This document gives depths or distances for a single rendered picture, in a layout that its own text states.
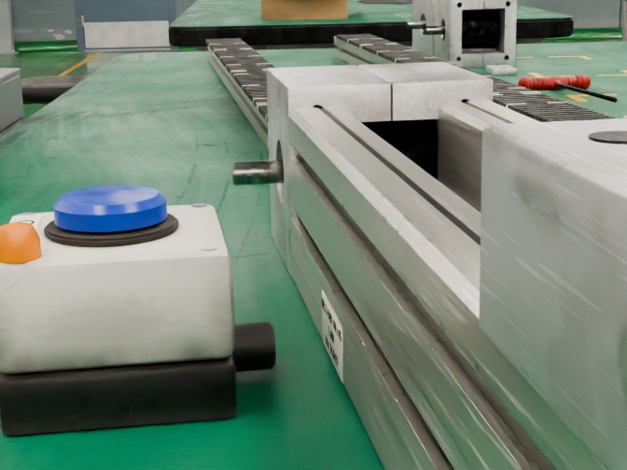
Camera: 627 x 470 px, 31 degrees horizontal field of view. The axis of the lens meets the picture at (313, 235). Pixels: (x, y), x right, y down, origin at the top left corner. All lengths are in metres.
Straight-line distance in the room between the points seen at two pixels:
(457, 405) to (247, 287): 0.29
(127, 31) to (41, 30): 0.86
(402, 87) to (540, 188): 0.36
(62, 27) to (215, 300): 11.28
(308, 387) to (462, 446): 0.17
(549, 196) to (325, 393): 0.24
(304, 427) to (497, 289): 0.19
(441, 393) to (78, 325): 0.15
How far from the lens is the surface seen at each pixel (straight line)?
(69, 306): 0.37
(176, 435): 0.38
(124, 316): 0.38
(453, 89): 0.54
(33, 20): 11.69
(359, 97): 0.53
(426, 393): 0.28
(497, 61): 1.53
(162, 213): 0.40
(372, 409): 0.36
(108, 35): 11.55
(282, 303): 0.51
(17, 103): 1.14
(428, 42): 1.64
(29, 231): 0.38
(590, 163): 0.17
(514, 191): 0.19
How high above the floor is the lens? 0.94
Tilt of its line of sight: 14 degrees down
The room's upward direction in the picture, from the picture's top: 1 degrees counter-clockwise
